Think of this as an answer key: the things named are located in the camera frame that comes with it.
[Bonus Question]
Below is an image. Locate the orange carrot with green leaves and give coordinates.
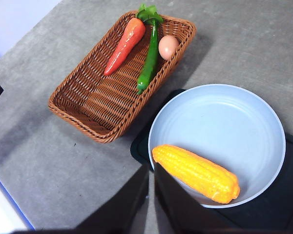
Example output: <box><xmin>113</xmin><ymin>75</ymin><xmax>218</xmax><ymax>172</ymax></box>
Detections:
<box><xmin>104</xmin><ymin>2</ymin><xmax>165</xmax><ymax>76</ymax></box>

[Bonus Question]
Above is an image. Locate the yellow corn cob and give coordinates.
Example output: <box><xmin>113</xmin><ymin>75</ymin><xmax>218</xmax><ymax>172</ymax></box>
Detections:
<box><xmin>152</xmin><ymin>144</ymin><xmax>241</xmax><ymax>203</ymax></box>

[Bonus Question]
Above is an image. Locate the green chili pepper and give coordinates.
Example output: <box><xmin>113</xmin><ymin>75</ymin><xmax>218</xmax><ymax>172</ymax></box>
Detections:
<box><xmin>136</xmin><ymin>19</ymin><xmax>160</xmax><ymax>95</ymax></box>

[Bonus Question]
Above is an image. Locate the blue round plate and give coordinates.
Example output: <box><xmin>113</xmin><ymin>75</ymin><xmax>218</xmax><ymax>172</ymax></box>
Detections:
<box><xmin>147</xmin><ymin>83</ymin><xmax>287</xmax><ymax>209</ymax></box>

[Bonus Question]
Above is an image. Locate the brown egg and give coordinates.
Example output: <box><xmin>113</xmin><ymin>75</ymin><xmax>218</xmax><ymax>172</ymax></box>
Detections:
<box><xmin>158</xmin><ymin>35</ymin><xmax>179</xmax><ymax>60</ymax></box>

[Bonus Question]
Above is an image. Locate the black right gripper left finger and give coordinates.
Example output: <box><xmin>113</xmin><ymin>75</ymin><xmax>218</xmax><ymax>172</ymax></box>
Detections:
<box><xmin>29</xmin><ymin>165</ymin><xmax>149</xmax><ymax>234</ymax></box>

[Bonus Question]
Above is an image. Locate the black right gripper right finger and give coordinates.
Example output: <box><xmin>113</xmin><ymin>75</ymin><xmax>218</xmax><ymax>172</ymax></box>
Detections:
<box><xmin>153</xmin><ymin>162</ymin><xmax>235</xmax><ymax>234</ymax></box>

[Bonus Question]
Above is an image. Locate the brown wicker basket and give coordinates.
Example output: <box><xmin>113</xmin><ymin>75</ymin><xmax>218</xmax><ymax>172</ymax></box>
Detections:
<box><xmin>48</xmin><ymin>9</ymin><xmax>197</xmax><ymax>144</ymax></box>

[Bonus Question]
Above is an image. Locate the black flat tray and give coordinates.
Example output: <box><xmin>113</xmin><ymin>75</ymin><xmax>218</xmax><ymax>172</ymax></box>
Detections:
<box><xmin>130</xmin><ymin>89</ymin><xmax>293</xmax><ymax>234</ymax></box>

